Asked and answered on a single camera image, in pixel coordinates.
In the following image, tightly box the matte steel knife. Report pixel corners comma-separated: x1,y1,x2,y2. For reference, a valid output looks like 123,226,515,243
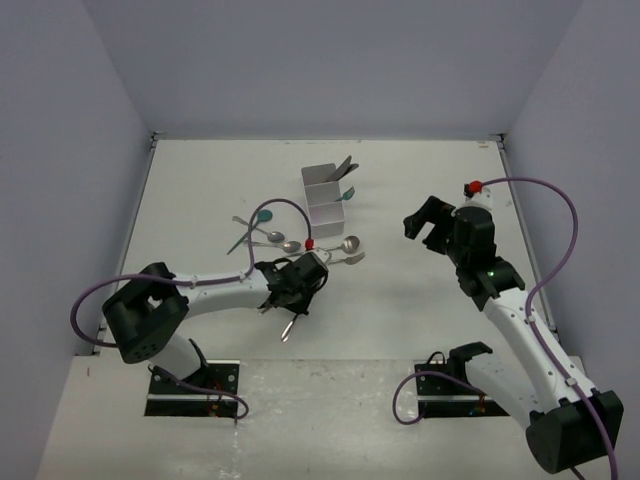
333,163,359,181

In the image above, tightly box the plain shiny steel spoon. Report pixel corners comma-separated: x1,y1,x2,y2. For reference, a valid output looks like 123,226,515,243
232,215,285,244

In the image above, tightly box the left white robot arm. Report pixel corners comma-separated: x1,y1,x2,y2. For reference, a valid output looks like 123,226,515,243
102,250,332,393

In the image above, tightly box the shiny steel fork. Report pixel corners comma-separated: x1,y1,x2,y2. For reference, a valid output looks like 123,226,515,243
280,315,298,343

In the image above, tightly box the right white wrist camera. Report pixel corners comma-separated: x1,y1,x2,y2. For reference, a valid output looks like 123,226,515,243
461,181,493,212

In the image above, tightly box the ornate handle steel spoon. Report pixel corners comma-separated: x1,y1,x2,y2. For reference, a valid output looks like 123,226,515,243
244,240,302,254

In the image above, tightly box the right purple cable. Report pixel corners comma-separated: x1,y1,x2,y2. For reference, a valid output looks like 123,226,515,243
482,175,619,480

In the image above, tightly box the matte round steel spoon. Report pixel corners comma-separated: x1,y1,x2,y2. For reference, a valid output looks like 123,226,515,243
320,235,361,254

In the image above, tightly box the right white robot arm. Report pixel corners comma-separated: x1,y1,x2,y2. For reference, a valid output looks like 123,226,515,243
403,196,624,474

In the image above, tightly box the teal round spoon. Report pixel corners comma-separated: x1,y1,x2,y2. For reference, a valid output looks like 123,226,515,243
227,209,273,254

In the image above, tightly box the white divided utensil container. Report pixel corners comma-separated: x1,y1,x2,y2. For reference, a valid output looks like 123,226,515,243
301,163,345,239

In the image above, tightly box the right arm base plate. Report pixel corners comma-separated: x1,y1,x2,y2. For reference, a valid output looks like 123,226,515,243
391,350,508,426

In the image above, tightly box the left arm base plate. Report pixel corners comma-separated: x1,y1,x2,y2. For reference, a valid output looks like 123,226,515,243
144,360,249,421

